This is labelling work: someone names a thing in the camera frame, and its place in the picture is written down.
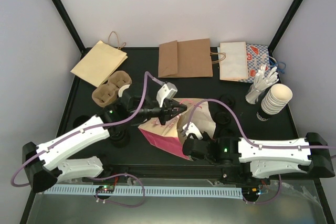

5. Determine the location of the single black cup lid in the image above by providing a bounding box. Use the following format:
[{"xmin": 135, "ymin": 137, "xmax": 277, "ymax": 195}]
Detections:
[{"xmin": 214, "ymin": 111, "xmax": 232, "ymax": 127}]

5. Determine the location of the cake print paper bag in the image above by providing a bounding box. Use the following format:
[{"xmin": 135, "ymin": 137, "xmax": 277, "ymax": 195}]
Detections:
[{"xmin": 138, "ymin": 98, "xmax": 216, "ymax": 160}]

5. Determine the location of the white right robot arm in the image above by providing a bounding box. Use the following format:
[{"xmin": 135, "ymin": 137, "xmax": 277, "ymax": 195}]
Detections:
[{"xmin": 182, "ymin": 133, "xmax": 335, "ymax": 184}]

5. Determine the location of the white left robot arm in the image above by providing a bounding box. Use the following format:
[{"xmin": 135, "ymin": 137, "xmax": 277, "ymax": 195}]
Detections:
[{"xmin": 22, "ymin": 85, "xmax": 187, "ymax": 193}]

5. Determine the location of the brown pulp cup carrier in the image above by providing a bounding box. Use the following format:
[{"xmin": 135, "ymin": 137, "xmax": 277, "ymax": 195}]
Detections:
[{"xmin": 91, "ymin": 71, "xmax": 132, "ymax": 108}]

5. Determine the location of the black cup lid stack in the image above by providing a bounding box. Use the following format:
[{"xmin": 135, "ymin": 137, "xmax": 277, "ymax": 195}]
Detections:
[{"xmin": 219, "ymin": 94, "xmax": 236, "ymax": 109}]

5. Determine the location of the brown kraft paper bag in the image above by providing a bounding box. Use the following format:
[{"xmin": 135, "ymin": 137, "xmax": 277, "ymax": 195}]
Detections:
[{"xmin": 158, "ymin": 38, "xmax": 213, "ymax": 78}]

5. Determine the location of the stack of black lids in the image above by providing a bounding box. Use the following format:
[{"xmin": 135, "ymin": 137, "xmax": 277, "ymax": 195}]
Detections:
[{"xmin": 72, "ymin": 115, "xmax": 91, "ymax": 129}]

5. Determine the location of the stack of paper cups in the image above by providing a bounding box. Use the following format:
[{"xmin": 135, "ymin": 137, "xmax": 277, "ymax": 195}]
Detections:
[{"xmin": 256, "ymin": 84, "xmax": 293, "ymax": 122}]

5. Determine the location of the white plastic cutlery bunch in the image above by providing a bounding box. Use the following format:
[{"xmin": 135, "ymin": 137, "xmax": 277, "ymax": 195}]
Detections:
[{"xmin": 245, "ymin": 65, "xmax": 279, "ymax": 104}]

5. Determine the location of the white paper bag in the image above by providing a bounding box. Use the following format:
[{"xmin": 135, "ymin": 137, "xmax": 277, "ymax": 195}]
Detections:
[{"xmin": 210, "ymin": 41, "xmax": 248, "ymax": 81}]

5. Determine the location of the red blue patterned bag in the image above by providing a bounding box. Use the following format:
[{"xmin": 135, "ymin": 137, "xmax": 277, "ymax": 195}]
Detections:
[{"xmin": 243, "ymin": 44, "xmax": 286, "ymax": 83}]

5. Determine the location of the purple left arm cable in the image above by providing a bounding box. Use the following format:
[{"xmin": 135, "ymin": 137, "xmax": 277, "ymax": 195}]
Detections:
[{"xmin": 12, "ymin": 71, "xmax": 163, "ymax": 207}]

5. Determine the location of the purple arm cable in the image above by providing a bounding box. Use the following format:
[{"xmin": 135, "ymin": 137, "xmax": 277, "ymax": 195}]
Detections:
[
  {"xmin": 12, "ymin": 71, "xmax": 163, "ymax": 207},
  {"xmin": 176, "ymin": 98, "xmax": 336, "ymax": 204}
]

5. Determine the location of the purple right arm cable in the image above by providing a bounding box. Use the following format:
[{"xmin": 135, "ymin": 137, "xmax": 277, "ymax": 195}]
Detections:
[{"xmin": 176, "ymin": 98, "xmax": 336, "ymax": 204}]

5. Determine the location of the white perforated front rail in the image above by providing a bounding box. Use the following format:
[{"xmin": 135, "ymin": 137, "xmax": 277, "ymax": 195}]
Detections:
[{"xmin": 44, "ymin": 184, "xmax": 243, "ymax": 199}]

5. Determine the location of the tan paper bag with handles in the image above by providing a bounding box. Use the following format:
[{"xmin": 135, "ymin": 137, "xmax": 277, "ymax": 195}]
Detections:
[{"xmin": 70, "ymin": 31, "xmax": 128, "ymax": 87}]

